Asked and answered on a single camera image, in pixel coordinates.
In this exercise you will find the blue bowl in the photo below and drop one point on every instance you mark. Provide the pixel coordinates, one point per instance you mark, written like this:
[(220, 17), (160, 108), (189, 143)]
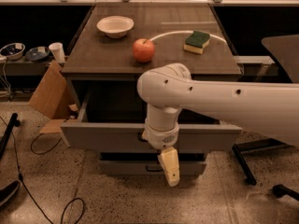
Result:
[(13, 51), (38, 54)]

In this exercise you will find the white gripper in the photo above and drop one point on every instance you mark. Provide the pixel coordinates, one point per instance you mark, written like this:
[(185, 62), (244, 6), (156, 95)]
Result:
[(163, 137)]

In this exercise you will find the blue bowl left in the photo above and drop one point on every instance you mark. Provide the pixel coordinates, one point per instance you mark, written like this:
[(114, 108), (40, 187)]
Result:
[(13, 51)]

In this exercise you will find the grey drawer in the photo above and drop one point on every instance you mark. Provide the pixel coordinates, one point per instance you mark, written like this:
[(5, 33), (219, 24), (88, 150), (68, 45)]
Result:
[(147, 164), (111, 119)]

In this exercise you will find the brown cardboard box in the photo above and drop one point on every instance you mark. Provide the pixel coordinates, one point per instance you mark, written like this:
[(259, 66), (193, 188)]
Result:
[(53, 99)]

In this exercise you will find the black pole left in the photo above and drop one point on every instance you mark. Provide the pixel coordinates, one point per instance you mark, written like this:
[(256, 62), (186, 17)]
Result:
[(13, 122)]

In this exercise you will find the green yellow sponge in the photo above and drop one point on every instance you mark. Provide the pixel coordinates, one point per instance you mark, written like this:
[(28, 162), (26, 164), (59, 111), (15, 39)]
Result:
[(196, 42)]

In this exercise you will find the white paper cup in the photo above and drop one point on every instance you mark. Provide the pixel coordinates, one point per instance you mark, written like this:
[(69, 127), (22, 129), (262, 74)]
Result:
[(57, 51)]

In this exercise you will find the grey drawer cabinet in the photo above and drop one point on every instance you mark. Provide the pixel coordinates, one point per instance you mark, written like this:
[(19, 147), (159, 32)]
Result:
[(97, 58)]

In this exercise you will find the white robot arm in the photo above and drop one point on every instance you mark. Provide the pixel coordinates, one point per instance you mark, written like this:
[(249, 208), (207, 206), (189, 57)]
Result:
[(269, 109)]

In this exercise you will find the red apple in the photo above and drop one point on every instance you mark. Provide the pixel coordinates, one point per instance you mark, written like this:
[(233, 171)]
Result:
[(143, 50)]

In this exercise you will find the black caster foot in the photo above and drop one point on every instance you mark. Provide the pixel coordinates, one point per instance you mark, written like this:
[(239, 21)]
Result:
[(280, 190)]

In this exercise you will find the black shoe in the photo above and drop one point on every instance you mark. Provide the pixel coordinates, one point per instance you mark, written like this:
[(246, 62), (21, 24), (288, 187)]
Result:
[(8, 192)]

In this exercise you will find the grey bottom drawer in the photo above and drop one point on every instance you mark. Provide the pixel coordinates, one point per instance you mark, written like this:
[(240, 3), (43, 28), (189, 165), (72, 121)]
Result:
[(147, 164)]

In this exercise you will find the blue bowl right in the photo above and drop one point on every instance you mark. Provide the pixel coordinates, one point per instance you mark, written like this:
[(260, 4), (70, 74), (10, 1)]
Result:
[(38, 54)]

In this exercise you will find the white paper bowl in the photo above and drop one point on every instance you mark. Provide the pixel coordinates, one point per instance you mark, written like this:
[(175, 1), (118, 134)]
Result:
[(115, 26)]

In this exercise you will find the grey top drawer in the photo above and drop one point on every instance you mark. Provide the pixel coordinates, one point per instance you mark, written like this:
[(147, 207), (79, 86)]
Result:
[(111, 119)]

